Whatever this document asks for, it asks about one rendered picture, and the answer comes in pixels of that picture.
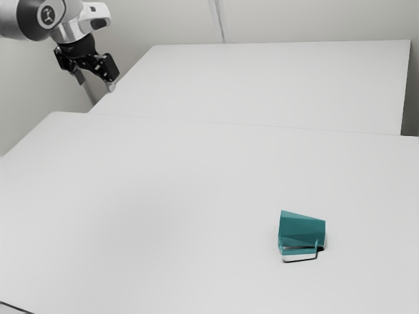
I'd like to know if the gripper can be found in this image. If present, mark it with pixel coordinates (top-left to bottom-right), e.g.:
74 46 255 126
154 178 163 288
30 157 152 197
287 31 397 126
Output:
53 33 120 94

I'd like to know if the teal faceted mug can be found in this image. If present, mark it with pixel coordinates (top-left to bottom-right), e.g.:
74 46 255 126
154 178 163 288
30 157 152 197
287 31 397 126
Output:
277 209 327 263

